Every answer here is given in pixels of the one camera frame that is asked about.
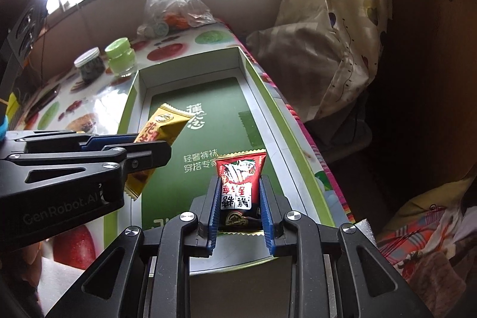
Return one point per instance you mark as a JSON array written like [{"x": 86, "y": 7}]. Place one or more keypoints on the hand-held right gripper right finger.
[{"x": 266, "y": 213}]

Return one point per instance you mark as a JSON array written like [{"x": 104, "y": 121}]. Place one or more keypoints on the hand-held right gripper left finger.
[{"x": 214, "y": 213}]

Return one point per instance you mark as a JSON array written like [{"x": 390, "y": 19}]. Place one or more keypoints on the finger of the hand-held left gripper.
[
  {"x": 108, "y": 141},
  {"x": 149, "y": 154}
]

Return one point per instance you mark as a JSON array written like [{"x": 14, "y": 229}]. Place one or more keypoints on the yellow snack packet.
[{"x": 164, "y": 124}]

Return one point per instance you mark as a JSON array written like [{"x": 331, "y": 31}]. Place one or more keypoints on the red snack packet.
[{"x": 238, "y": 184}]

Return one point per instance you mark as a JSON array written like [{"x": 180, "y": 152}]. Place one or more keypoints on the green cardboard box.
[{"x": 208, "y": 109}]

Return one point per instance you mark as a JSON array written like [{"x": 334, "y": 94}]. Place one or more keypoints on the white lid dark jar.
[{"x": 90, "y": 66}]

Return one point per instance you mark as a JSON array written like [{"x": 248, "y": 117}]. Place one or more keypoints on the dark flat object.
[{"x": 43, "y": 100}]

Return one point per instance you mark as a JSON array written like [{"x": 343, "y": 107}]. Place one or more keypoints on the green lid jar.
[{"x": 121, "y": 55}]

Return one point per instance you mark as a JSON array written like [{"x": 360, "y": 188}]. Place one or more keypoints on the white foam piece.
[{"x": 367, "y": 232}]

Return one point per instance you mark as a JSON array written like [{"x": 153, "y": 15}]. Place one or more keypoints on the blue fuzzy band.
[{"x": 3, "y": 125}]

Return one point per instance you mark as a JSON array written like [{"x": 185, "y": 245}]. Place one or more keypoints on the fruit print tablecloth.
[{"x": 175, "y": 49}]

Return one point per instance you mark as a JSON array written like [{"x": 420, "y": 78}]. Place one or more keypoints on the grey plastic tub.
[{"x": 350, "y": 135}]

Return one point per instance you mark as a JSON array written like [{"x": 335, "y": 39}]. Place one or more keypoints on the small round green-lid cup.
[{"x": 162, "y": 28}]

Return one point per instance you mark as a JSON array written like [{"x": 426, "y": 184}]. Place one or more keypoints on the orange wrapped snack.
[{"x": 176, "y": 20}]

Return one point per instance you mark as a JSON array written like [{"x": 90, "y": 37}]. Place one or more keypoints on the colourful plaid blanket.
[{"x": 428, "y": 251}]

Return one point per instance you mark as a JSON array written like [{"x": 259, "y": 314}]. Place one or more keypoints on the cream patterned curtain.
[{"x": 335, "y": 23}]

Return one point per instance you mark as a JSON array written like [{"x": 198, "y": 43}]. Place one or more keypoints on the brown wooden cabinet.
[{"x": 421, "y": 61}]

